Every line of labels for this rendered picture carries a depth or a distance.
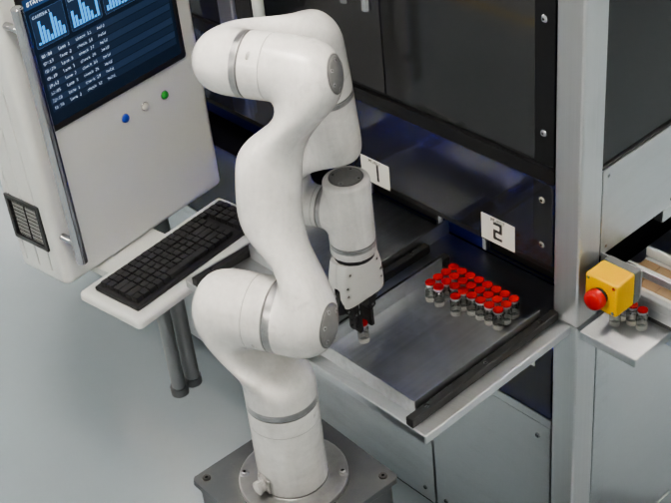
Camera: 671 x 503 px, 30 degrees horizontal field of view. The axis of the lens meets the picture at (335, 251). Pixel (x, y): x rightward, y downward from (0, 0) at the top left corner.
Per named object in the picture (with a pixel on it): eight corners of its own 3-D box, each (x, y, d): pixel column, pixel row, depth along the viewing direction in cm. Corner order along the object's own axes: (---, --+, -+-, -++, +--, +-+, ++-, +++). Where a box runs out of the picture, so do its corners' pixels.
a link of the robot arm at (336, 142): (250, 101, 203) (284, 234, 224) (341, 111, 197) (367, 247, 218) (271, 67, 208) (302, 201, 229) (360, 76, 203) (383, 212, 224)
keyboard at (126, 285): (221, 204, 299) (219, 195, 297) (264, 222, 291) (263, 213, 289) (95, 290, 275) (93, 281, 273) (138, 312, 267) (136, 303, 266)
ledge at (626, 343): (623, 303, 246) (624, 296, 245) (679, 331, 238) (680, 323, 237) (579, 338, 239) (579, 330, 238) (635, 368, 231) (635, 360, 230)
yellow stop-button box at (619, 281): (608, 284, 236) (609, 253, 231) (639, 299, 231) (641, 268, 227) (582, 303, 232) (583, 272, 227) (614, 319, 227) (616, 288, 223)
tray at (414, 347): (440, 271, 257) (440, 257, 255) (539, 324, 240) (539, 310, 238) (318, 352, 239) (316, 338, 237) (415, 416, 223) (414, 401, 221)
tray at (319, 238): (364, 190, 284) (363, 177, 282) (449, 232, 268) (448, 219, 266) (250, 257, 267) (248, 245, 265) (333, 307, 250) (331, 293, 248)
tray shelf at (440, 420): (350, 189, 288) (349, 183, 287) (596, 313, 244) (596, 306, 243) (186, 286, 264) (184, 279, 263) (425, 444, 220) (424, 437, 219)
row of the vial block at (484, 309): (438, 289, 252) (437, 271, 249) (506, 326, 240) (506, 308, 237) (430, 294, 250) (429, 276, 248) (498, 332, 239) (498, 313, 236)
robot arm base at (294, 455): (286, 537, 205) (273, 457, 195) (218, 478, 218) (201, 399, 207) (371, 476, 215) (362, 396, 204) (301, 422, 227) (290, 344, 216)
